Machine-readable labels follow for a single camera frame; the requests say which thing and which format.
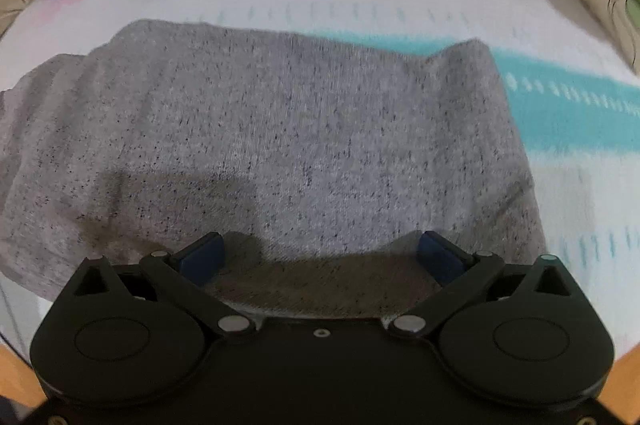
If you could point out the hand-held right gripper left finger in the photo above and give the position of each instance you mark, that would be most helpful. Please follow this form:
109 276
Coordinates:
200 259

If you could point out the grey pants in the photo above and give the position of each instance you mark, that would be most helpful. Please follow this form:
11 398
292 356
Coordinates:
280 130

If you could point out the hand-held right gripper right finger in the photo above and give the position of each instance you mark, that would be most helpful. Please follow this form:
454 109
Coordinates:
440 257

